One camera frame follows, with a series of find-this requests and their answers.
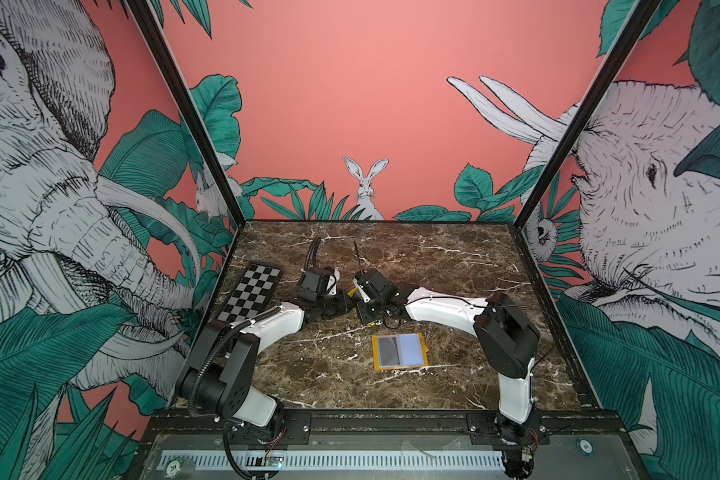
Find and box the yellow leather card holder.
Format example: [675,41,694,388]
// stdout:
[372,333,429,371]

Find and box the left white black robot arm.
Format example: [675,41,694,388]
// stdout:
[176,263,351,427]

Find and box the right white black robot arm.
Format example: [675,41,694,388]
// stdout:
[353,269,540,425]

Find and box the black white checkerboard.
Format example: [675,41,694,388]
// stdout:
[217,262,283,324]

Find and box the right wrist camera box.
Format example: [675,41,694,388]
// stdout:
[353,279,371,303]

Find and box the black front rail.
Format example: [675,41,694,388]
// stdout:
[142,409,626,447]

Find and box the white slotted cable duct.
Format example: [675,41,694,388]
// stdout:
[156,450,505,477]

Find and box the left black frame post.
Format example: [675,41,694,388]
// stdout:
[126,0,246,231]

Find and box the black frame post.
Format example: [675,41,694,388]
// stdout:
[513,0,661,230]
[126,0,246,231]

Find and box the right black frame post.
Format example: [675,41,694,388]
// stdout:
[513,0,661,230]

